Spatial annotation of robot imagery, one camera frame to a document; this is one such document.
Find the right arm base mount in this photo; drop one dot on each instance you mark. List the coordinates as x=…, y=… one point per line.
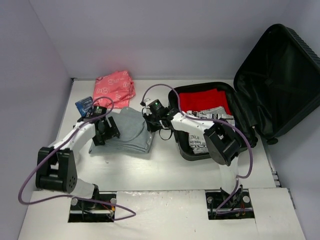
x=237, y=208

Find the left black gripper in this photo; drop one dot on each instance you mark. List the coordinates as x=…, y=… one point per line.
x=112, y=127

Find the black hard-shell suitcase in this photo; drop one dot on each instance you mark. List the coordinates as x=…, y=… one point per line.
x=275, y=88

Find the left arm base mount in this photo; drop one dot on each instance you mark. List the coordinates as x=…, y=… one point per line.
x=81, y=211

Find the black white newspaper-print garment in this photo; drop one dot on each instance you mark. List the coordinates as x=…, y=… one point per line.
x=198, y=145

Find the blue card packet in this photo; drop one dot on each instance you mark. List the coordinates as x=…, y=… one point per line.
x=84, y=105

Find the pink patterned garment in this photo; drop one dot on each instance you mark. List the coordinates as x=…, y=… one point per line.
x=118, y=86

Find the red garment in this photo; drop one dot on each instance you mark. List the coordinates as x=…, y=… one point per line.
x=204, y=100

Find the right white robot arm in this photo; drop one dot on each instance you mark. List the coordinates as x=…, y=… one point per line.
x=221, y=141

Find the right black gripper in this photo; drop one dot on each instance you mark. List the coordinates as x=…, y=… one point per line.
x=151, y=124

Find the grey garment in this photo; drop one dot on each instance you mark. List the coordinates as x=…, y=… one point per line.
x=134, y=135

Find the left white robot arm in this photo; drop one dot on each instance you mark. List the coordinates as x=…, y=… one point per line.
x=57, y=169

